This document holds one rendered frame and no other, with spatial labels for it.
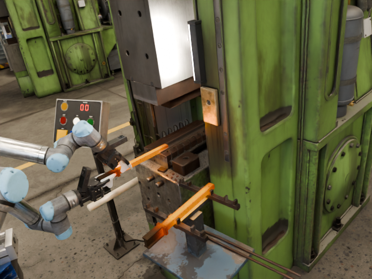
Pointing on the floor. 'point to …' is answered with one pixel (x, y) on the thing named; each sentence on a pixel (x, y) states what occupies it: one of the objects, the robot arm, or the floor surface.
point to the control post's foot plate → (113, 247)
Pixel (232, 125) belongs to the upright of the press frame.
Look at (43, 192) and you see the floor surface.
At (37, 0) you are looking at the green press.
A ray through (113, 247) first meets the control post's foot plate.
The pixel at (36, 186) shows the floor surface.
